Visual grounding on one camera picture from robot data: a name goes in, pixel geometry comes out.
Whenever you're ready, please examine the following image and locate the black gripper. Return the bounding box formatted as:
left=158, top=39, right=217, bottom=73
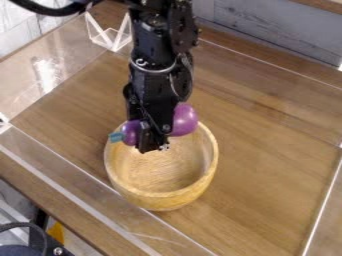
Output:
left=125, top=0, right=198, bottom=154

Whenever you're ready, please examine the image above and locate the purple toy eggplant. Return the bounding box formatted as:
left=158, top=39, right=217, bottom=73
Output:
left=108, top=103, right=198, bottom=146

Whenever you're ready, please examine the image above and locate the brown wooden bowl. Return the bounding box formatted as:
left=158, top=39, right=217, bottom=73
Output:
left=104, top=123, right=219, bottom=211

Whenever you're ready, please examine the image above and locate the black stand with screw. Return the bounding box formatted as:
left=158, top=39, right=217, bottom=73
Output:
left=27, top=209, right=74, bottom=256

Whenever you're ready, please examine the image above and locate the clear acrylic tray wall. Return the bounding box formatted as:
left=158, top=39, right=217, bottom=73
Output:
left=0, top=18, right=342, bottom=256

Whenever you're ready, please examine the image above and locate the clear acrylic corner bracket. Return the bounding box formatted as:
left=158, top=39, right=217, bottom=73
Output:
left=84, top=13, right=132, bottom=52

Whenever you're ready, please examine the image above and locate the black cable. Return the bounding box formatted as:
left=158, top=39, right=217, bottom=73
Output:
left=0, top=222, right=49, bottom=256

